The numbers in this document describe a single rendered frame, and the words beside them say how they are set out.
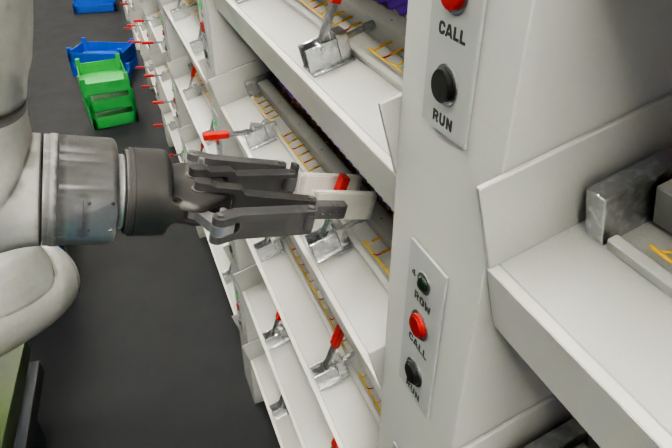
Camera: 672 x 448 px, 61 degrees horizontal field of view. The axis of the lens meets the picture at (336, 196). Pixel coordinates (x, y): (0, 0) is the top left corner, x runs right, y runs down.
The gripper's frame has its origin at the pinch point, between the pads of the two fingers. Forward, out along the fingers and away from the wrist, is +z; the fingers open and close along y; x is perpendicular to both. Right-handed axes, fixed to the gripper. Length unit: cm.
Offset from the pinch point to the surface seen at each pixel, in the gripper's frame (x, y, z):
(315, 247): -5.5, 1.0, -1.3
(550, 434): -1.3, 28.5, 3.9
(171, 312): -84, -81, 4
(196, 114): -26, -86, 5
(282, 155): -5.6, -20.8, 2.1
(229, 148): -15.1, -42.6, 1.4
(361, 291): -6.2, 7.5, 1.2
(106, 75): -69, -235, -5
